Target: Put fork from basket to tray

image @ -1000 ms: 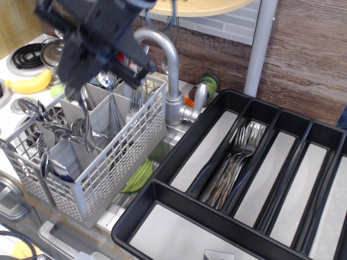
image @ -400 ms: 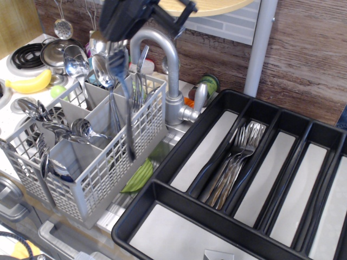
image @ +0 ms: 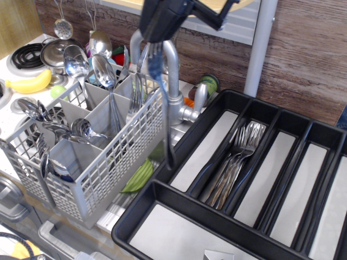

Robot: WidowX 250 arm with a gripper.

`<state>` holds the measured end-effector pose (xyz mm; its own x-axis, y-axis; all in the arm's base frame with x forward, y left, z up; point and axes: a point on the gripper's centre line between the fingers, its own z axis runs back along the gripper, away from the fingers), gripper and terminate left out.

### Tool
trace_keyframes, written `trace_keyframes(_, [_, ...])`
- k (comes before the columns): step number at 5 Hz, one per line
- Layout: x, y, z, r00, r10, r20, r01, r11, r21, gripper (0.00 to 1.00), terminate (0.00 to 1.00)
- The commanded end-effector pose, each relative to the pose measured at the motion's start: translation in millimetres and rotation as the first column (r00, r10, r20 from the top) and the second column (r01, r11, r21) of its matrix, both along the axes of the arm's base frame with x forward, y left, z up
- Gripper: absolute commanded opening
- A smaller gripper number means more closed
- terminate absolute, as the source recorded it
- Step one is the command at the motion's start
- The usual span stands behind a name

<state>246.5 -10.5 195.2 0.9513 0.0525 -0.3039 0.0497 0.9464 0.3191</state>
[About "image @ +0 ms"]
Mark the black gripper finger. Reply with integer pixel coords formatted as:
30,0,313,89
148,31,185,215
159,10,190,41
139,5,174,43

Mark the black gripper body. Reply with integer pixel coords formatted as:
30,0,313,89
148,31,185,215
144,1,239,30

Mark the silver fork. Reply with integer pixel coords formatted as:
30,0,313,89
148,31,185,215
129,45,149,114
147,42,176,170
36,133,49,180

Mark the upright silver fork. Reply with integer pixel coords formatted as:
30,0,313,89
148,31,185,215
129,45,149,114

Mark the silver knife in basket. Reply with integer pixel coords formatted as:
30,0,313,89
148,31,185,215
116,46,129,87

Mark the silver spoon lying in basket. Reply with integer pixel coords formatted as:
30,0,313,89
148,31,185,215
71,118,111,139

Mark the grey plastic cutlery basket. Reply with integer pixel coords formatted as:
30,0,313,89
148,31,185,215
6,76,163,228

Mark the silver spoon at basket edge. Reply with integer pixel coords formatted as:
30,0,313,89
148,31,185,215
17,99,43,121

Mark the silver fork at basket front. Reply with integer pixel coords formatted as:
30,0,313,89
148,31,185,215
36,133,49,180

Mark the black cutlery tray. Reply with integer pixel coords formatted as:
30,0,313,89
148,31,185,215
111,90,346,259

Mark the red toy pepper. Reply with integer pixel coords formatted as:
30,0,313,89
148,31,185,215
111,45,126,66

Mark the grey metal pole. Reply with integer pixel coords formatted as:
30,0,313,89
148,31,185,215
243,0,278,97

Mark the hanging silver ladle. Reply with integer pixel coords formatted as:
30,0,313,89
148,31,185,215
85,1,112,60

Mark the large silver spoon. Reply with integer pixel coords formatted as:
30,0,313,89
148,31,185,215
63,45,92,111
92,54,121,133

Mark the green labelled toy can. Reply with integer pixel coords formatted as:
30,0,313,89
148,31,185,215
188,74,220,107

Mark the orange toy carrot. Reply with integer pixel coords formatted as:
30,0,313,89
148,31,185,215
184,97,195,108

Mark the silver toy faucet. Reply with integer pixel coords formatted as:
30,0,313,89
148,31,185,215
130,29,207,125

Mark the hanging silver skimmer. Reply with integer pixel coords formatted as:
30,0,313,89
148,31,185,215
54,0,73,40

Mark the small silver toy pot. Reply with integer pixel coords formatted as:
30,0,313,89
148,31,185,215
40,39,82,75

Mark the green toy lime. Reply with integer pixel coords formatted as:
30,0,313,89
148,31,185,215
50,85,67,99

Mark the yellow toy banana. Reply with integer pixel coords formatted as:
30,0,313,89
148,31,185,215
5,69,52,94

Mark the pile of silver forks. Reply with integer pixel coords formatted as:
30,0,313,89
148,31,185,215
201,121,267,210

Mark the black stove coil burner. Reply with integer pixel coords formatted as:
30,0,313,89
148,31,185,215
11,43,44,69

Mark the green toy leaf vegetable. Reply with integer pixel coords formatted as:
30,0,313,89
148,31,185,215
120,158,153,193

